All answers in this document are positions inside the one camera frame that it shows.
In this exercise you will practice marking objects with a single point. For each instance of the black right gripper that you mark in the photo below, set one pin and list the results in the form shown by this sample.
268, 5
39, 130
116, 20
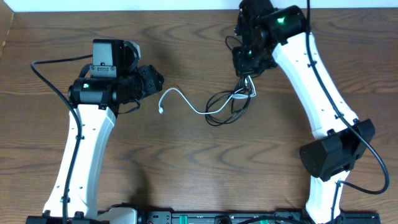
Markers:
242, 69

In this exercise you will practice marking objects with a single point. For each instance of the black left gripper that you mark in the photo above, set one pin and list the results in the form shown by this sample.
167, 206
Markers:
155, 82

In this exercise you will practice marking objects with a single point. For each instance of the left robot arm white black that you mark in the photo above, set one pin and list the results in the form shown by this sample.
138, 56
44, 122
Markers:
114, 78

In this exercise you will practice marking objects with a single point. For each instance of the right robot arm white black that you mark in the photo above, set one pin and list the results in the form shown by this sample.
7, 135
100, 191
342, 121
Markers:
272, 38

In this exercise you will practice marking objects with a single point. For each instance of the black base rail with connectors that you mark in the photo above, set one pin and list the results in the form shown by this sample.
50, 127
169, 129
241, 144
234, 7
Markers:
129, 214

